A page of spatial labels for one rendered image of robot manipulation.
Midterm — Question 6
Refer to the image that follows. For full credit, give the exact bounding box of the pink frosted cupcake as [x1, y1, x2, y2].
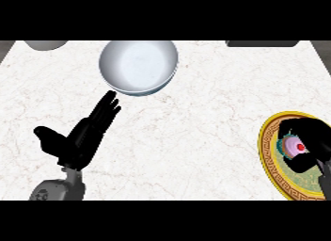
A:
[276, 131, 312, 161]

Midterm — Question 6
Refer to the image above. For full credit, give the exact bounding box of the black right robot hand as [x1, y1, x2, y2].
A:
[276, 118, 331, 174]

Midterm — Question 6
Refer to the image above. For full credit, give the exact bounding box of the yellow rimmed patterned plate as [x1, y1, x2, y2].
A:
[257, 110, 331, 201]

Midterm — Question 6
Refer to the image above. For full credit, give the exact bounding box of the white bowl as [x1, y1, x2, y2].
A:
[98, 40, 179, 97]

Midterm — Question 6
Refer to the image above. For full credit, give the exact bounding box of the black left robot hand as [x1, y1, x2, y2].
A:
[33, 89, 123, 171]

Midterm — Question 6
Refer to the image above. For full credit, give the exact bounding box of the dark grey flat object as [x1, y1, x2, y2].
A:
[225, 40, 299, 48]

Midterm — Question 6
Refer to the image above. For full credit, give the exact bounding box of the pale grey round object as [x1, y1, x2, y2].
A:
[24, 40, 70, 52]

